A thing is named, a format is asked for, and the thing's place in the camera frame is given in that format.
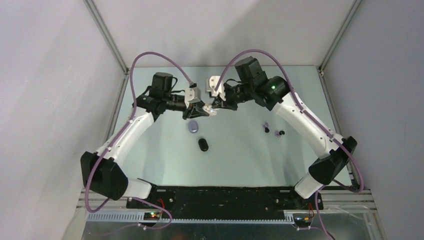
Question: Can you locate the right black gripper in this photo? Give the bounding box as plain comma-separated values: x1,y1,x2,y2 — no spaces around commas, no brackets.
212,82,254,112

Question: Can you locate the white earbud charging case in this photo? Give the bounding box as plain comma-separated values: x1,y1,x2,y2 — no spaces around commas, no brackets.
202,103,217,116

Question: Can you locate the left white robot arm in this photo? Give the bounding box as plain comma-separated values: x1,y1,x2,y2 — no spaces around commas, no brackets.
80,72,208,208

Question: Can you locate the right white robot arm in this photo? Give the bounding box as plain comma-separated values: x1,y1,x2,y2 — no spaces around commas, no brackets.
203,56,358,209

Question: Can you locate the purple earbud charging case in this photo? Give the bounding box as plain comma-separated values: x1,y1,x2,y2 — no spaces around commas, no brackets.
187,120,199,134

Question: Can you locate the black earbud charging case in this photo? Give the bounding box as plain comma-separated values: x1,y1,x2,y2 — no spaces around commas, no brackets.
198,138,209,152

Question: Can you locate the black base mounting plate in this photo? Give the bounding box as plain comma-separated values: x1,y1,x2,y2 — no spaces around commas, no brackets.
147,186,324,221

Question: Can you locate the left controller circuit board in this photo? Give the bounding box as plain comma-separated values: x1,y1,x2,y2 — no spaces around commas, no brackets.
143,212,162,221

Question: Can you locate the controller circuit board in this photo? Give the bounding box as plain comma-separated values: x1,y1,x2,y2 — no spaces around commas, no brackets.
143,212,162,221
293,217,313,229

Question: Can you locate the right controller circuit board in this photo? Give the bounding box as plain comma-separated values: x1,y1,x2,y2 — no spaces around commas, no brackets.
293,217,313,229

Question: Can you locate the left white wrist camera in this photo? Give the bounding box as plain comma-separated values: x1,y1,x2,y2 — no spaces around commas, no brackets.
184,83,201,108

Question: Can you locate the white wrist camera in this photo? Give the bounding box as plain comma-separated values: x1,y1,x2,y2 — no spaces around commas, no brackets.
205,75,226,101
184,83,201,108

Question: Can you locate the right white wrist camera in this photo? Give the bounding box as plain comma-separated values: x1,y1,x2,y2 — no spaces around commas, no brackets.
205,75,226,101

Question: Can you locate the left aluminium frame post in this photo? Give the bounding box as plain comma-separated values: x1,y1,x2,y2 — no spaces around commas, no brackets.
83,0,129,75

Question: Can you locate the aluminium frame post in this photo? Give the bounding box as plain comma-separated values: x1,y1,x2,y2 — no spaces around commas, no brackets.
83,0,129,75
318,0,363,72

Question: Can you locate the grey slotted cable duct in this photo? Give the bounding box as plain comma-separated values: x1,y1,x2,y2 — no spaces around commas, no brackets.
86,211,296,225

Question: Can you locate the right aluminium frame post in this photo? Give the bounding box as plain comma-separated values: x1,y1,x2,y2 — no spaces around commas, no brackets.
318,0,363,72

